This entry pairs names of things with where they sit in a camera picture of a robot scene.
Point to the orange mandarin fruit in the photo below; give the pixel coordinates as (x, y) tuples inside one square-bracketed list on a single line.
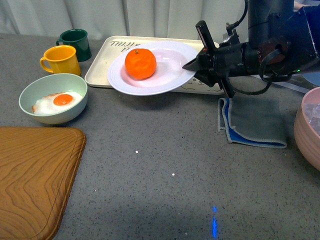
[(140, 63)]

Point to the wooden cutting board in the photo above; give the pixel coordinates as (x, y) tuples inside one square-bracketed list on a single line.
[(38, 166)]

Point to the pink plastic bowl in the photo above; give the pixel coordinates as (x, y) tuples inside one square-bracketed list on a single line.
[(306, 138)]

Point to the beige bear serving tray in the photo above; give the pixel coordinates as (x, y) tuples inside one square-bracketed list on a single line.
[(96, 75)]

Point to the fake fried egg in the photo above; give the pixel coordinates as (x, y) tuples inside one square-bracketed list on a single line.
[(56, 103)]

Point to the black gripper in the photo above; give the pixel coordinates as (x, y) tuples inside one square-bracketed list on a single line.
[(217, 64)]

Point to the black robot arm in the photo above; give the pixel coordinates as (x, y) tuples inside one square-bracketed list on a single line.
[(281, 42)]

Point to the blue plastic cup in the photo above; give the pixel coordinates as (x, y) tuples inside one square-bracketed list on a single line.
[(312, 77)]

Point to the dark green mug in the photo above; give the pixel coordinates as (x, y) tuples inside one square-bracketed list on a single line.
[(77, 38)]

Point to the light green bowl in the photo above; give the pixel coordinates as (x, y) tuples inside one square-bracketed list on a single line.
[(51, 84)]

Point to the grey blue folded cloth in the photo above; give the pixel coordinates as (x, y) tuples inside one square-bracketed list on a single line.
[(252, 121)]

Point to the clear fake ice cubes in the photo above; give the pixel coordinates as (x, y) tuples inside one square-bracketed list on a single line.
[(312, 113)]

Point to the grey curtain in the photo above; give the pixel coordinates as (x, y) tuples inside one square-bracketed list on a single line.
[(106, 18)]

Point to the yellow mug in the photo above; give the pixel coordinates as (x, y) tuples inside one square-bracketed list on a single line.
[(60, 59)]

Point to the white ridged plate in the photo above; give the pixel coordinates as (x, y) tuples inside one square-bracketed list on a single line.
[(169, 74)]

